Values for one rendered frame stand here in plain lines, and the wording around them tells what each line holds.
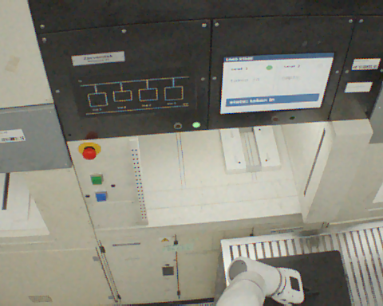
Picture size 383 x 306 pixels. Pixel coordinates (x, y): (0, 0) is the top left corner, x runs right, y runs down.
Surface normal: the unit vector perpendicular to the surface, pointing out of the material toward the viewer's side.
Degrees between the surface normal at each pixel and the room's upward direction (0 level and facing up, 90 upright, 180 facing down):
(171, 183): 0
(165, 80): 90
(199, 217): 0
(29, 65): 90
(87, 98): 90
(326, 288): 0
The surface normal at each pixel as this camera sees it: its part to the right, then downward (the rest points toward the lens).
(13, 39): 0.10, 0.80
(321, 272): 0.00, -0.58
